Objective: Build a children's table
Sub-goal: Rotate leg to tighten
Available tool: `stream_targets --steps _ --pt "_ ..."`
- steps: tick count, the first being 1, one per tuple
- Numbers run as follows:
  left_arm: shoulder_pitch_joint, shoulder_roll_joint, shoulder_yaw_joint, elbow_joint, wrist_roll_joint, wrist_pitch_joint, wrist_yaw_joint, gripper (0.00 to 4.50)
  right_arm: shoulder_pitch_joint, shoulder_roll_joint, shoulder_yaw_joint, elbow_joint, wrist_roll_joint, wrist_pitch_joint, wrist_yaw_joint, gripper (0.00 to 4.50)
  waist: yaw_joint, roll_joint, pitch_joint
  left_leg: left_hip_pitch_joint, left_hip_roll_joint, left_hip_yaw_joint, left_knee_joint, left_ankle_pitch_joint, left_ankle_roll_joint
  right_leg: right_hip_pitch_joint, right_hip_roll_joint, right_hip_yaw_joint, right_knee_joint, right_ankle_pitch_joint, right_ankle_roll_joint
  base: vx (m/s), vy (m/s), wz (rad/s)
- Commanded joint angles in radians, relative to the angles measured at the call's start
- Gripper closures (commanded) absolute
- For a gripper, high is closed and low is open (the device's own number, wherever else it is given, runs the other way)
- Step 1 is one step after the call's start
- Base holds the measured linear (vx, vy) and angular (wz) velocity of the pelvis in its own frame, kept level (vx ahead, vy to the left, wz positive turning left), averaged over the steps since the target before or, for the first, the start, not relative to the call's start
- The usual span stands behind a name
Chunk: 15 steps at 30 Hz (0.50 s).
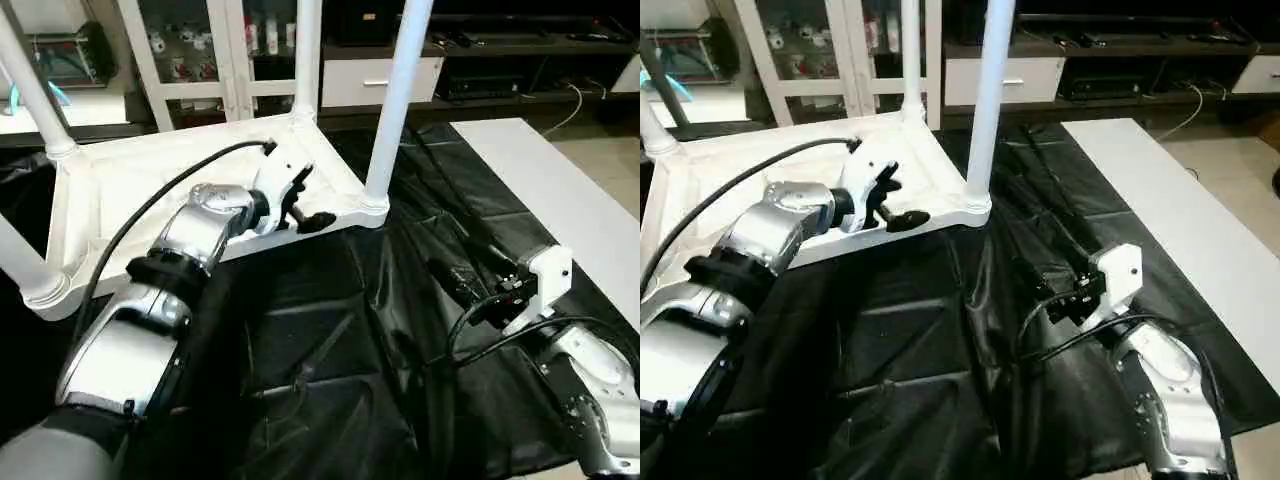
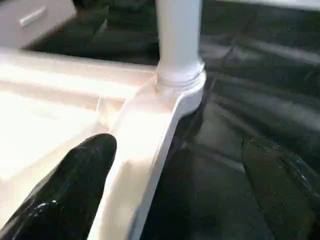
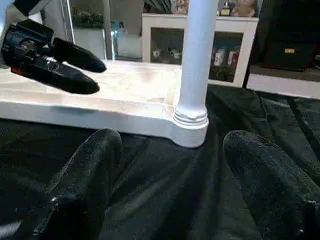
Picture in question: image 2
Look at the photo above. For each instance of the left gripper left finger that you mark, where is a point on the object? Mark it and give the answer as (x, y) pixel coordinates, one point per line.
(65, 195)

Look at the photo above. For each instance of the white plastic table top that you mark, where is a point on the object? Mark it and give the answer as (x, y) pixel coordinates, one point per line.
(50, 115)

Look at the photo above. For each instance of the black work mat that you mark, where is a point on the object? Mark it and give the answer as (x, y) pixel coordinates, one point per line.
(250, 125)

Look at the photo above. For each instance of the white plastic table leg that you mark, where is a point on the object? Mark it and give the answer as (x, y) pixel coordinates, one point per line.
(177, 35)

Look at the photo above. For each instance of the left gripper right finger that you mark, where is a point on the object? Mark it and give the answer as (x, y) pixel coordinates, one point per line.
(285, 190)

